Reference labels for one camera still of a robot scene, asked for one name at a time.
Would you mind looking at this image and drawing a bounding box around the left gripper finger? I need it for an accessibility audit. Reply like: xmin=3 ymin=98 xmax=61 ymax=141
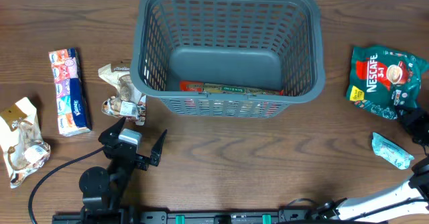
xmin=150 ymin=129 xmax=168 ymax=166
xmin=98 ymin=117 xmax=126 ymax=144

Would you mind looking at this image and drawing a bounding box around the green Nescafe coffee bag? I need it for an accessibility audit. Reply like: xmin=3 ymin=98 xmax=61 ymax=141
xmin=346 ymin=46 xmax=428 ymax=120

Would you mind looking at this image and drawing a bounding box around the light teal small packet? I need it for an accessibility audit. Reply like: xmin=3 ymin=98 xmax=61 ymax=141
xmin=371 ymin=132 xmax=414 ymax=170

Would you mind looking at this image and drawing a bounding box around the orange red noodle packet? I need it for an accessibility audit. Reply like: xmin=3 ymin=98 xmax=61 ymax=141
xmin=179 ymin=80 xmax=284 ymax=95

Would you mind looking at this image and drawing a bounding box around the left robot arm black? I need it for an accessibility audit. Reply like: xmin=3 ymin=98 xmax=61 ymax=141
xmin=79 ymin=117 xmax=167 ymax=213

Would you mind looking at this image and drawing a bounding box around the beige mushroom snack bag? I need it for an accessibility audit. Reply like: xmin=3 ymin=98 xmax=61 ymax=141
xmin=98 ymin=60 xmax=147 ymax=125

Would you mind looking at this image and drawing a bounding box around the Kleenex tissue multipack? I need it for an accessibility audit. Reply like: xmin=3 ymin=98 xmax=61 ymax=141
xmin=49 ymin=48 xmax=91 ymax=137

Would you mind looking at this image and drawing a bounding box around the beige snack bag far left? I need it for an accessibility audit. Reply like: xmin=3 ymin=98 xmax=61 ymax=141
xmin=1 ymin=97 xmax=51 ymax=188

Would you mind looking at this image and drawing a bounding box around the grey plastic basket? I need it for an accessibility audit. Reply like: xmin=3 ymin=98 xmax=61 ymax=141
xmin=130 ymin=0 xmax=325 ymax=118

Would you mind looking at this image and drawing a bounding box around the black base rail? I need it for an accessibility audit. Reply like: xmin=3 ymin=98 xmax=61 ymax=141
xmin=52 ymin=207 xmax=389 ymax=224

